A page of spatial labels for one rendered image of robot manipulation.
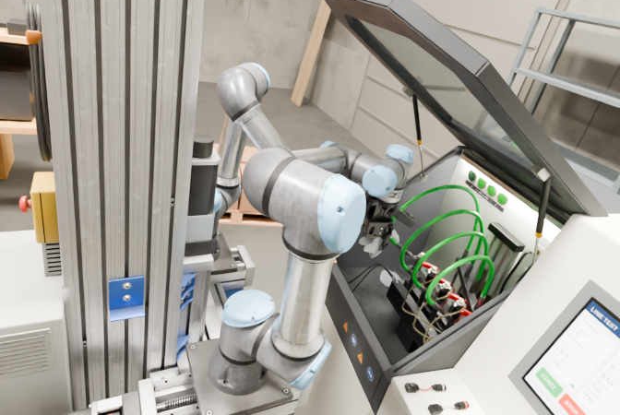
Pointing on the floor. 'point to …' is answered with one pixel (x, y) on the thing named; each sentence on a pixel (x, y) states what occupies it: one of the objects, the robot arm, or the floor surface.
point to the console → (534, 312)
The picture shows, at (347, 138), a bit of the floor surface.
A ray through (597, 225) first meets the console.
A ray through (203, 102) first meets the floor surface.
